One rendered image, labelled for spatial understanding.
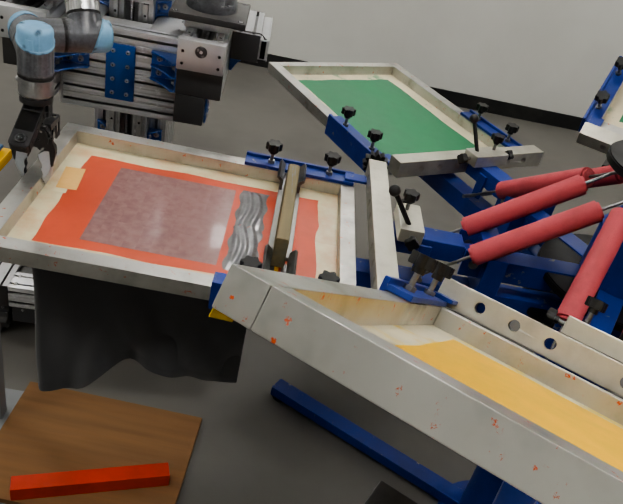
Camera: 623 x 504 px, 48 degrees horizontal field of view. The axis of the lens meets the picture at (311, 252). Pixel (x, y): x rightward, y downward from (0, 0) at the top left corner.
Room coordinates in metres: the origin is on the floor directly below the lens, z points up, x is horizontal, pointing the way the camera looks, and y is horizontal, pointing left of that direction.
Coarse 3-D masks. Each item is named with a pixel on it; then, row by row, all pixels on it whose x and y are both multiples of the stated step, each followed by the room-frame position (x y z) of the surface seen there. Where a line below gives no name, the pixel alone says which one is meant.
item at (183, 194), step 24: (96, 168) 1.51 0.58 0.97; (120, 168) 1.53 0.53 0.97; (144, 168) 1.56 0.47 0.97; (72, 192) 1.37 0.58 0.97; (96, 192) 1.40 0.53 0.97; (120, 192) 1.42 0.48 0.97; (144, 192) 1.45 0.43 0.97; (168, 192) 1.48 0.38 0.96; (192, 192) 1.50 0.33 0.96; (216, 192) 1.53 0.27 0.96; (240, 192) 1.56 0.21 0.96; (264, 192) 1.59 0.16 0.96; (192, 216) 1.39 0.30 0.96; (216, 216) 1.42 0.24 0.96; (264, 216) 1.47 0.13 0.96; (312, 216) 1.53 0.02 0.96; (312, 240) 1.42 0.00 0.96
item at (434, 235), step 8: (432, 232) 1.45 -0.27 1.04; (440, 232) 1.46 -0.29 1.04; (448, 232) 1.47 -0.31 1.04; (424, 240) 1.41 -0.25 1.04; (432, 240) 1.41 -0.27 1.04; (440, 240) 1.42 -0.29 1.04; (448, 240) 1.43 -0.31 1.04; (456, 240) 1.44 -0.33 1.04; (400, 248) 1.40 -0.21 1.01; (432, 248) 1.41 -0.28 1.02; (440, 248) 1.41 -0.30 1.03; (448, 248) 1.41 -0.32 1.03; (456, 248) 1.41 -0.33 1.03; (464, 248) 1.42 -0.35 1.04; (432, 256) 1.41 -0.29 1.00; (440, 256) 1.41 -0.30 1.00; (448, 256) 1.41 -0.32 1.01; (456, 256) 1.41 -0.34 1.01
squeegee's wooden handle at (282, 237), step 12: (288, 168) 1.56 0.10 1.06; (288, 180) 1.49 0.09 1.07; (288, 192) 1.43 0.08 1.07; (288, 204) 1.38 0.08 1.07; (288, 216) 1.33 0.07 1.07; (288, 228) 1.28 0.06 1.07; (276, 240) 1.23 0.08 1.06; (288, 240) 1.23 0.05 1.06; (276, 252) 1.23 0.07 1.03; (276, 264) 1.23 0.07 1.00
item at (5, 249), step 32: (64, 128) 1.61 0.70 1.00; (96, 128) 1.65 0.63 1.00; (192, 160) 1.64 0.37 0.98; (224, 160) 1.65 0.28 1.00; (32, 192) 1.30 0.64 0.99; (352, 192) 1.64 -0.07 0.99; (0, 224) 1.14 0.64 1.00; (352, 224) 1.48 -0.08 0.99; (0, 256) 1.07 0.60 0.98; (32, 256) 1.07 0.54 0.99; (64, 256) 1.09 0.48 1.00; (96, 256) 1.11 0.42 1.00; (352, 256) 1.34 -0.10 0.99; (160, 288) 1.10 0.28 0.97; (192, 288) 1.10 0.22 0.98
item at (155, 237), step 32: (64, 224) 1.24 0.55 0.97; (96, 224) 1.27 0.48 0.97; (128, 224) 1.30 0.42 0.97; (160, 224) 1.33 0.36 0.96; (192, 224) 1.36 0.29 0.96; (224, 224) 1.39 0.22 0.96; (128, 256) 1.18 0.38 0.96; (160, 256) 1.21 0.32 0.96; (192, 256) 1.24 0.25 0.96; (224, 256) 1.27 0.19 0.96
